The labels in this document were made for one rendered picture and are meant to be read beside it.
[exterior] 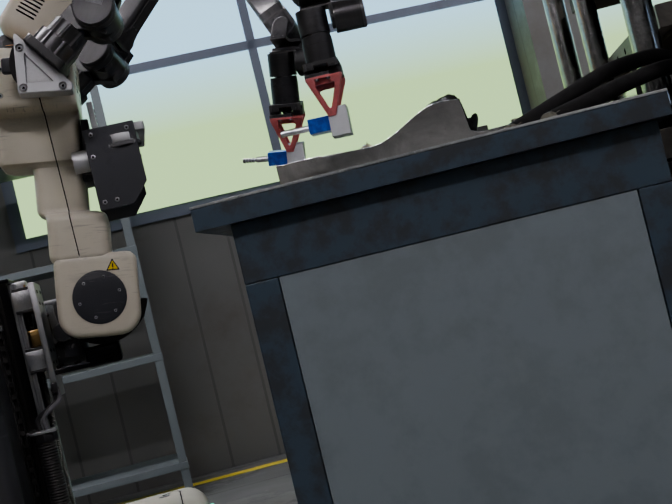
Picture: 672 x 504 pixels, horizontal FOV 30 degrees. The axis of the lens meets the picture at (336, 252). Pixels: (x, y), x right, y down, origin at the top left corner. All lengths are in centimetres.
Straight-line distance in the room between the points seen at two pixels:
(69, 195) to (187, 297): 277
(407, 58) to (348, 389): 375
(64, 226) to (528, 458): 108
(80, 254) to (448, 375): 92
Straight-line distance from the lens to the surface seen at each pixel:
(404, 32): 550
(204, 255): 527
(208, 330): 526
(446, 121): 243
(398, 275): 181
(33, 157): 253
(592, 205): 183
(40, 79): 239
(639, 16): 261
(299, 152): 260
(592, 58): 335
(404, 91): 545
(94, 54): 280
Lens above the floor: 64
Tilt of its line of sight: 1 degrees up
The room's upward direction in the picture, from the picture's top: 14 degrees counter-clockwise
